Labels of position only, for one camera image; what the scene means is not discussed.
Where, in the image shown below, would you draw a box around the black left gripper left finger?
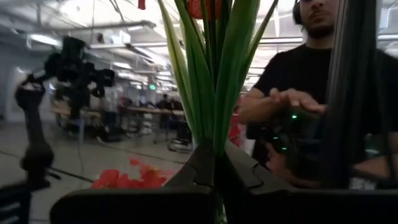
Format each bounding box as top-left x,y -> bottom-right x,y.
50,138 -> 216,224

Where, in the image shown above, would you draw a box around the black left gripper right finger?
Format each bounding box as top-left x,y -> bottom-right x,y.
224,139 -> 398,224

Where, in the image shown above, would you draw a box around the small red flower bunch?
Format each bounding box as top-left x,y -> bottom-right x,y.
138,0 -> 280,224
90,157 -> 177,190

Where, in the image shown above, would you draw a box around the person's hand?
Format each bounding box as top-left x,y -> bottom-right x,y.
266,142 -> 296,184
269,88 -> 328,114

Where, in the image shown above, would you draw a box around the red blurred object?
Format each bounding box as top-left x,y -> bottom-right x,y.
228,96 -> 249,147

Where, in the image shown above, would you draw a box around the wooden table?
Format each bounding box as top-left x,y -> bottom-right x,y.
126,105 -> 187,116

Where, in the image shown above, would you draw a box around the person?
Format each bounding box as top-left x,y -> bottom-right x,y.
238,0 -> 398,189
157,94 -> 175,110

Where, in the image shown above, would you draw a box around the black headphones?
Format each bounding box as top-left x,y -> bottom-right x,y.
292,0 -> 304,26

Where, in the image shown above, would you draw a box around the black aluminium rig frame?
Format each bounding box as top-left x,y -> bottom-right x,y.
320,0 -> 385,189

